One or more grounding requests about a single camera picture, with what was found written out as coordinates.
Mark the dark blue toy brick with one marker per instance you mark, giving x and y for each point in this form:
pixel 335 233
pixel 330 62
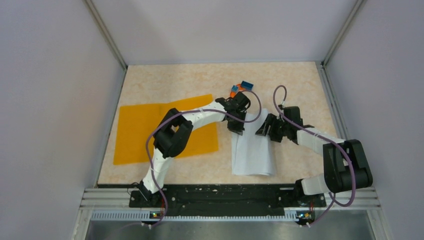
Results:
pixel 244 85

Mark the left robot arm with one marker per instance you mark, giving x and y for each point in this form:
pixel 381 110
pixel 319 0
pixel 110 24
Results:
pixel 172 135

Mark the white slotted cable duct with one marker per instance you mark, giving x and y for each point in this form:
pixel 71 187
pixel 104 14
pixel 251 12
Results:
pixel 147 216

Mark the aluminium front rail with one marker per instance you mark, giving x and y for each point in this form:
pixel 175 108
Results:
pixel 365 199

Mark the white paper sheets stack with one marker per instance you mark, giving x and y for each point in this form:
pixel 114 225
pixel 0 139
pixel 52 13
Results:
pixel 252 154

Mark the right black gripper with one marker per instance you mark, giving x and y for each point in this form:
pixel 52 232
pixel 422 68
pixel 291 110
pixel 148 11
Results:
pixel 271 120

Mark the orange plastic clip folder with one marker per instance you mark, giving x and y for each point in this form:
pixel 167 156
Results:
pixel 136 123

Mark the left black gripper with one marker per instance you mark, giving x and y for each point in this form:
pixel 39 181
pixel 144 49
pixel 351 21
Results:
pixel 238 129

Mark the light blue toy brick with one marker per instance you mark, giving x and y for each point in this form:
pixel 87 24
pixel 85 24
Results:
pixel 234 89

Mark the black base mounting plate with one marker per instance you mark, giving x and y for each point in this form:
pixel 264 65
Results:
pixel 270 199

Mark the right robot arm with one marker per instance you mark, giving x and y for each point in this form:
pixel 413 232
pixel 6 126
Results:
pixel 345 165

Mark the right aluminium frame post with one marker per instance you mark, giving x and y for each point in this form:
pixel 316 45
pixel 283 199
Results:
pixel 343 31

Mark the orange curved toy track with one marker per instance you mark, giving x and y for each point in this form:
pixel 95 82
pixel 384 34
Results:
pixel 234 94

